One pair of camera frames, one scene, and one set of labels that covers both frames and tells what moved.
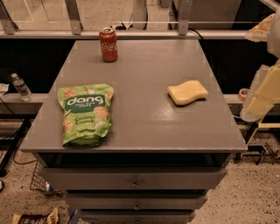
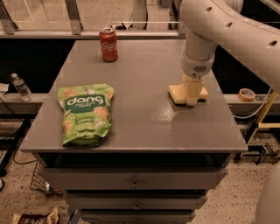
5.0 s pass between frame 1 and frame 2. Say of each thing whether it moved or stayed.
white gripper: moved
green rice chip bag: stayed
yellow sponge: stayed
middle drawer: stayed
